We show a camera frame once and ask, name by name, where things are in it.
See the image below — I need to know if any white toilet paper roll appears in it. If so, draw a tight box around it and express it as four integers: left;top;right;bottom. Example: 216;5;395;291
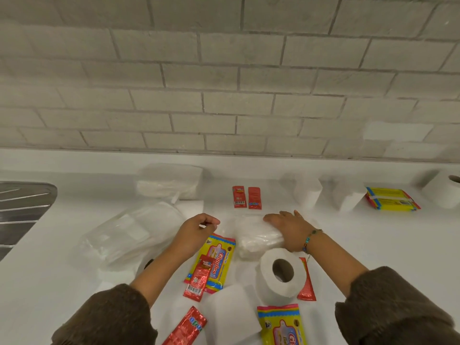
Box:
255;248;308;307
421;170;460;209

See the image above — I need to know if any clear bag of white napkins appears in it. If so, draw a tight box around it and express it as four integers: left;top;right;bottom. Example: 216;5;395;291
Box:
235;215;288;261

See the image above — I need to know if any metal sink drainboard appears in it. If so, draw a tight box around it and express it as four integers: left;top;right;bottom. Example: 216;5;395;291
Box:
0;181;58;261

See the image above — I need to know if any large clear plastic bag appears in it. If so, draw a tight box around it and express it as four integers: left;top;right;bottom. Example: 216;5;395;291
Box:
76;201;187;270

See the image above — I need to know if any yellow snack packet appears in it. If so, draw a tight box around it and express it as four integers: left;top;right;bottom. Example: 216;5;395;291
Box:
366;195;421;212
366;187;414;202
184;233;236;294
257;304;308;345

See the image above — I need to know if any beaded bracelet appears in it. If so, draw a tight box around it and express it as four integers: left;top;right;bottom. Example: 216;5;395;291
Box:
302;229;323;255

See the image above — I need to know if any wrapped white napkin pack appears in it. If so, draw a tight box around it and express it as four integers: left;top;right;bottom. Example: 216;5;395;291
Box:
135;163;204;201

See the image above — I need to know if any person's right forearm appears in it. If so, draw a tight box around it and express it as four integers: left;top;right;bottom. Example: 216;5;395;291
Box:
303;230;460;345

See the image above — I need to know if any small red sauce sachet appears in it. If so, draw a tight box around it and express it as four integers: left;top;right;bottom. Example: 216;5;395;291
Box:
248;187;262;210
232;185;248;209

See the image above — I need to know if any white napkin stack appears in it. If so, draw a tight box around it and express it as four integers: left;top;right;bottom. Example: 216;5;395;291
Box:
292;174;323;209
331;179;368;213
201;284;262;345

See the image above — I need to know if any person's left hand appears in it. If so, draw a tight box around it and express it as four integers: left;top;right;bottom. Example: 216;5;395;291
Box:
172;213;221;259

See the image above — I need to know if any person's left forearm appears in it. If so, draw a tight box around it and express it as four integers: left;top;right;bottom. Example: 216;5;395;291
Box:
51;244;196;345

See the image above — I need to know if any person's right hand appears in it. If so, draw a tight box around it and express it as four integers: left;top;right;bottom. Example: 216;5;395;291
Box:
263;210;317;253

